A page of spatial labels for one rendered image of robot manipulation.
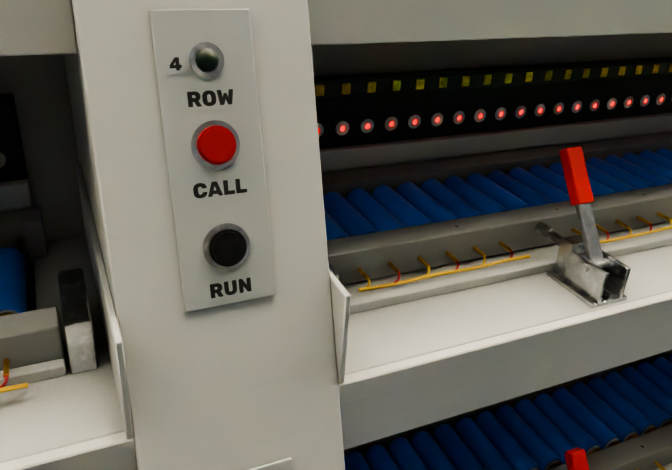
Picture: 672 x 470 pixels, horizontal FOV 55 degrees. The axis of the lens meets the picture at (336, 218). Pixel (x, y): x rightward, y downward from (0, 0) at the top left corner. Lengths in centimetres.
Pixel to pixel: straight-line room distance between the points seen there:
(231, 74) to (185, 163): 4
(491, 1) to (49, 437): 29
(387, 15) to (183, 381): 19
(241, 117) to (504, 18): 15
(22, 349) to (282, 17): 19
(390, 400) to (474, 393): 6
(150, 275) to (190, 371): 5
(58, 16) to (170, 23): 4
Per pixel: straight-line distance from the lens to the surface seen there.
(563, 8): 38
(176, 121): 27
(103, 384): 32
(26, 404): 32
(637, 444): 59
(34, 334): 32
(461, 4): 34
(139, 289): 27
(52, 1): 28
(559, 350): 39
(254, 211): 28
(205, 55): 27
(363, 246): 38
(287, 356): 30
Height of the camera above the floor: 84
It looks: 10 degrees down
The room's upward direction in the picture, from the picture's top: 4 degrees counter-clockwise
